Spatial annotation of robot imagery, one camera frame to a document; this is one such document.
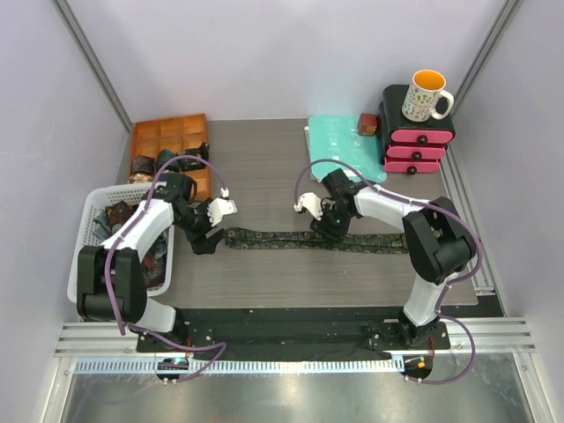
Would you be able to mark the red patterned tie in basket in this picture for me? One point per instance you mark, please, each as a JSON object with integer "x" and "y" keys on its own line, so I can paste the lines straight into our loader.
{"x": 153, "y": 266}

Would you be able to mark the small brown box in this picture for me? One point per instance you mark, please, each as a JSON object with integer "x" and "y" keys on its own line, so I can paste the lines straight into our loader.
{"x": 367, "y": 124}

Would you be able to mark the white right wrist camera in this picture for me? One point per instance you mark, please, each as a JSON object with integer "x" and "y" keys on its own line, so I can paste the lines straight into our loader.
{"x": 311, "y": 203}

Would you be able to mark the teal booklet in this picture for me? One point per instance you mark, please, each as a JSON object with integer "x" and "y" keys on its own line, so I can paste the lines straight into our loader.
{"x": 336, "y": 137}

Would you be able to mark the orange wooden compartment tray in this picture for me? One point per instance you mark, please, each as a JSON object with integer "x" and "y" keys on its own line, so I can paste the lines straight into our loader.
{"x": 175, "y": 134}

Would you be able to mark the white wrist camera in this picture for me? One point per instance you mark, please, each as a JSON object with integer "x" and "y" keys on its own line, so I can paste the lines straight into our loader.
{"x": 220, "y": 207}
{"x": 311, "y": 203}

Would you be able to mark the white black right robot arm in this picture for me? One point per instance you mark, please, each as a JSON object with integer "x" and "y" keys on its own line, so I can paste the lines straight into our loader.
{"x": 439, "y": 244}

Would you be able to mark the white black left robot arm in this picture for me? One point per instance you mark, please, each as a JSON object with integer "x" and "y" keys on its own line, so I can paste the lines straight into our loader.
{"x": 110, "y": 284}

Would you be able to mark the rolled dark green tie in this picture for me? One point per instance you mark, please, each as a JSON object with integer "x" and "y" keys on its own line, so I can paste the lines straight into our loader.
{"x": 166, "y": 161}

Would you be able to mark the black pink drawer organizer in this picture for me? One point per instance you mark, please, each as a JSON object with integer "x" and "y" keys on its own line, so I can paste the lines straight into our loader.
{"x": 408, "y": 147}

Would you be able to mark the floral mug orange inside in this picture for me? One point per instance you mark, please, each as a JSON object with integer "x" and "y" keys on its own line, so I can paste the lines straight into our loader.
{"x": 427, "y": 88}

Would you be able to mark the dark floral patterned tie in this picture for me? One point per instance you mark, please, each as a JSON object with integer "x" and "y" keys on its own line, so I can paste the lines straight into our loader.
{"x": 246, "y": 239}

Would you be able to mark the white plastic basket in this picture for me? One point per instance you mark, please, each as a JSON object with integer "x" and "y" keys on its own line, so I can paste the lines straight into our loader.
{"x": 96, "y": 202}

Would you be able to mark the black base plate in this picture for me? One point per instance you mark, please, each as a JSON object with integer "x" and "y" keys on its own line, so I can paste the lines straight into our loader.
{"x": 373, "y": 328}

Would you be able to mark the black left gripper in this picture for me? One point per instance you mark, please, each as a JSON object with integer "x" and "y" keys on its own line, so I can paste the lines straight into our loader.
{"x": 207, "y": 245}

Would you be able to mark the rolled brown tie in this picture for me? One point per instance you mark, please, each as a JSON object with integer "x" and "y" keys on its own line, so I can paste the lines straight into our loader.
{"x": 142, "y": 164}

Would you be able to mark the rolled gold floral tie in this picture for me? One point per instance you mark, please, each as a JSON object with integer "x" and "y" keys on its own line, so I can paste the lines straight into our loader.
{"x": 140, "y": 178}

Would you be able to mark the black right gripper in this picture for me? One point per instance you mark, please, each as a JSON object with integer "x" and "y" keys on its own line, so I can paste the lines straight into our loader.
{"x": 324, "y": 229}

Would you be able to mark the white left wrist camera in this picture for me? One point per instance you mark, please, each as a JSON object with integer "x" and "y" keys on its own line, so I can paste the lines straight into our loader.
{"x": 220, "y": 207}

